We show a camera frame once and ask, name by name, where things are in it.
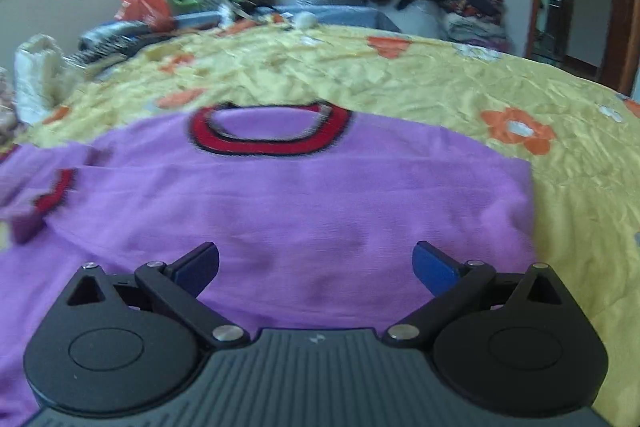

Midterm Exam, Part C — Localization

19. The purple sweater red collar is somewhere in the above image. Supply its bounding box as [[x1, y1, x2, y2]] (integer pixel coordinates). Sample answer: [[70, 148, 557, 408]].
[[1, 102, 535, 426]]

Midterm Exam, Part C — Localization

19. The yellow floral bed quilt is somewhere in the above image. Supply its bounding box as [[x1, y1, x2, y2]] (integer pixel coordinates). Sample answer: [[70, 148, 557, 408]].
[[18, 22, 639, 426]]

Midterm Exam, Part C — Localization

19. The white quilted jacket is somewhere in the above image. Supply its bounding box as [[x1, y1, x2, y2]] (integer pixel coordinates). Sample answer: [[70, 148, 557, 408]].
[[14, 35, 78, 126]]

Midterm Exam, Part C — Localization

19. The leopard print garment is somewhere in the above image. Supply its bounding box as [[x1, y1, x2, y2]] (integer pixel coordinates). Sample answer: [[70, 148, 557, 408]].
[[66, 22, 152, 66]]

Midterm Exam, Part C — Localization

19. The orange plastic bag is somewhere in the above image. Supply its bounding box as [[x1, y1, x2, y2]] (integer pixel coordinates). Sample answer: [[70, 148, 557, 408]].
[[114, 0, 176, 32]]

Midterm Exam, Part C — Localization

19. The blue quilted blanket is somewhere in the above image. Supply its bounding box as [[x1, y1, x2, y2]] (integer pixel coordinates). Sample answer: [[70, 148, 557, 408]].
[[175, 5, 400, 32]]

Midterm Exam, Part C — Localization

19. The white fluffy ball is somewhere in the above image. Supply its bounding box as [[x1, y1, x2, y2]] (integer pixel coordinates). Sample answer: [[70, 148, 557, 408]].
[[292, 11, 319, 31]]

